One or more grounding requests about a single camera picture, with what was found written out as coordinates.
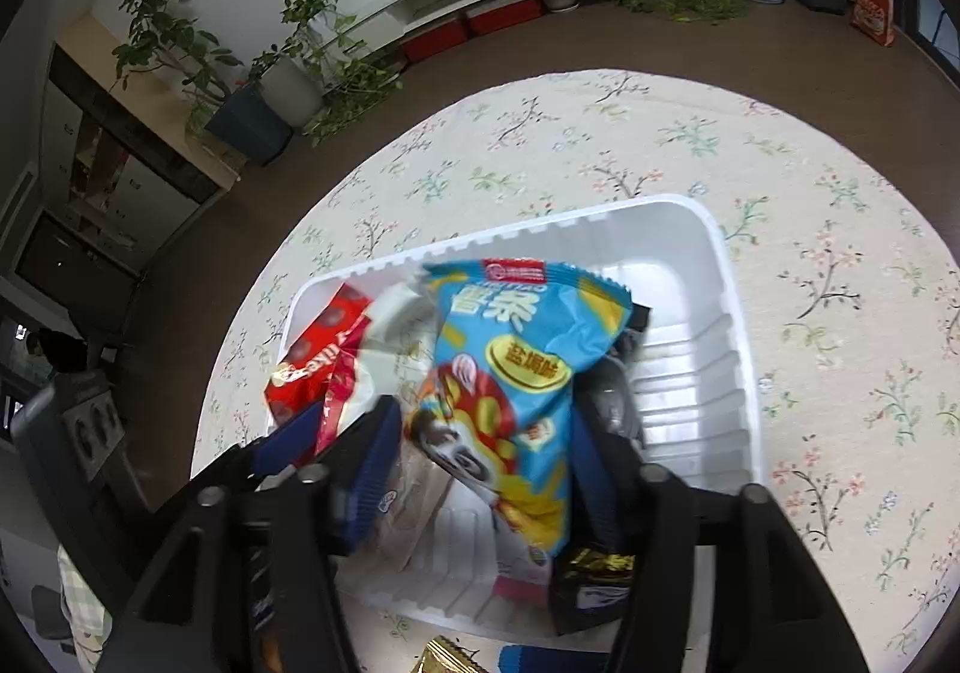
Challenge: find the pink snack packet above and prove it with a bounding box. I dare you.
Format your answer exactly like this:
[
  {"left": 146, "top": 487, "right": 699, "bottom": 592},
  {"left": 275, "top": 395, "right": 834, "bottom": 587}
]
[{"left": 491, "top": 530, "right": 556, "bottom": 603}]

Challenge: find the white plastic tray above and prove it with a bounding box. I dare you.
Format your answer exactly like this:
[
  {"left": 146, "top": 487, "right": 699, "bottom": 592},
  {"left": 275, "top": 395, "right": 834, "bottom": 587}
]
[{"left": 281, "top": 193, "right": 766, "bottom": 644}]

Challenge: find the yellow stick packet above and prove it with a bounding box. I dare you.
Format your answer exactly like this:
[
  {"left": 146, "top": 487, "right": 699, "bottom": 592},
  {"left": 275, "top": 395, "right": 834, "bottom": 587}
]
[{"left": 415, "top": 634, "right": 488, "bottom": 673}]

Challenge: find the light blue snack packet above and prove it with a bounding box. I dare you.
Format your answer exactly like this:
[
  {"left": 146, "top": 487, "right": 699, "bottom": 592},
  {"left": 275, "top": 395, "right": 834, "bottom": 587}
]
[{"left": 405, "top": 258, "right": 635, "bottom": 561}]

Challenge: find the red and white long packet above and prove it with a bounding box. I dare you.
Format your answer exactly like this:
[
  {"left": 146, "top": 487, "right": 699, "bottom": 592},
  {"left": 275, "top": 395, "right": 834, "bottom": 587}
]
[{"left": 315, "top": 313, "right": 383, "bottom": 460}]

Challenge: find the white wall cabinet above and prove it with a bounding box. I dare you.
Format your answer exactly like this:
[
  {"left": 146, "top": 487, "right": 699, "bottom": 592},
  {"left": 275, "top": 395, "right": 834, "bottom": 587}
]
[{"left": 15, "top": 43, "right": 226, "bottom": 284}]

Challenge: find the small clear candy packet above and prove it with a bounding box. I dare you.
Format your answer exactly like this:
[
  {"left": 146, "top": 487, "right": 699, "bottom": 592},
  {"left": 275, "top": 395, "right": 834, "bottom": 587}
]
[{"left": 375, "top": 444, "right": 470, "bottom": 573}]

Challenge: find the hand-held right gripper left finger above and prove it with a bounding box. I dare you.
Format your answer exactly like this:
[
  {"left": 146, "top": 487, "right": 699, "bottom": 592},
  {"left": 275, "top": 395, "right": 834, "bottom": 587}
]
[{"left": 97, "top": 397, "right": 403, "bottom": 673}]

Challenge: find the plant in white ribbed pot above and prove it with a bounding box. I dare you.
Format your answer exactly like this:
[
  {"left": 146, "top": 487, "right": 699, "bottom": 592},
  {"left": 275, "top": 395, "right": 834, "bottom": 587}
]
[{"left": 247, "top": 0, "right": 338, "bottom": 130}]

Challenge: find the red paper bag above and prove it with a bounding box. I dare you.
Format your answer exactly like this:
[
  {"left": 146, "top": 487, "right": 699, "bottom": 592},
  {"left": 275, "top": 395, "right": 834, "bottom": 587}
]
[{"left": 849, "top": 0, "right": 897, "bottom": 47}]

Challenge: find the white triangular packet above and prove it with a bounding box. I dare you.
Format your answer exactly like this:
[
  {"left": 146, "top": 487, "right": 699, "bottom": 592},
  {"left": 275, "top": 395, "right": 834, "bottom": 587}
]
[{"left": 352, "top": 271, "right": 440, "bottom": 419}]

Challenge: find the red chocolate ball packet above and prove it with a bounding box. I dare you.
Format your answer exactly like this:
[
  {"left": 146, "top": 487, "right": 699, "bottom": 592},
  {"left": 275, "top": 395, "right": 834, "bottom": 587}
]
[{"left": 264, "top": 281, "right": 376, "bottom": 430}]

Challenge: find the red storage box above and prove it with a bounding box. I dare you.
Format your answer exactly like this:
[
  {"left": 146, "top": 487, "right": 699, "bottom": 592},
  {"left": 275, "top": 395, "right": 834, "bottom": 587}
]
[
  {"left": 401, "top": 19, "right": 470, "bottom": 65},
  {"left": 466, "top": 0, "right": 542, "bottom": 38}
]

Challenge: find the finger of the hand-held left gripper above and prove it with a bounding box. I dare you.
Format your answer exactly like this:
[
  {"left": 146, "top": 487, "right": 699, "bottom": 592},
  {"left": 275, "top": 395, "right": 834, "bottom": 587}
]
[{"left": 251, "top": 401, "right": 325, "bottom": 475}]

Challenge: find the potted tree in blue-grey pot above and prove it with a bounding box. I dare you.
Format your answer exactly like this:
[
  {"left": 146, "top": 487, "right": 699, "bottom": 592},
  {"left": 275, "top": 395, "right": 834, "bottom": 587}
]
[{"left": 112, "top": 0, "right": 293, "bottom": 165}]

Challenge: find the dark blue cookie packet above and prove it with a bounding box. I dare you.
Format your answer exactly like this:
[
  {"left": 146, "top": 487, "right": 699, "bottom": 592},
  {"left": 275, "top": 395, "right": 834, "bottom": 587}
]
[{"left": 497, "top": 643, "right": 614, "bottom": 673}]

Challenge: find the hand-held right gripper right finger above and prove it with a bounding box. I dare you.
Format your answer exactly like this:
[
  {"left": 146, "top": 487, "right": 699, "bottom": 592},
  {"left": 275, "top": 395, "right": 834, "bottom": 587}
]
[{"left": 571, "top": 409, "right": 872, "bottom": 673}]

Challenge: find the black silver snack packet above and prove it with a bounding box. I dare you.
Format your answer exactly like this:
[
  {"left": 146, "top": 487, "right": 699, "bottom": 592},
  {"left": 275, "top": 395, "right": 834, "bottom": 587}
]
[{"left": 570, "top": 301, "right": 653, "bottom": 449}]

